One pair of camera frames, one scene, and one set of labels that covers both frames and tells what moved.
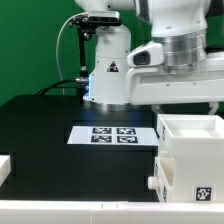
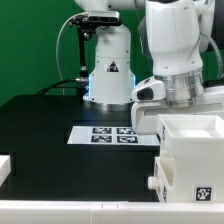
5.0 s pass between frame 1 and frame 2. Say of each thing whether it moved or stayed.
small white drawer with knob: stayed
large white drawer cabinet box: stayed
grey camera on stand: stayed
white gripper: moved
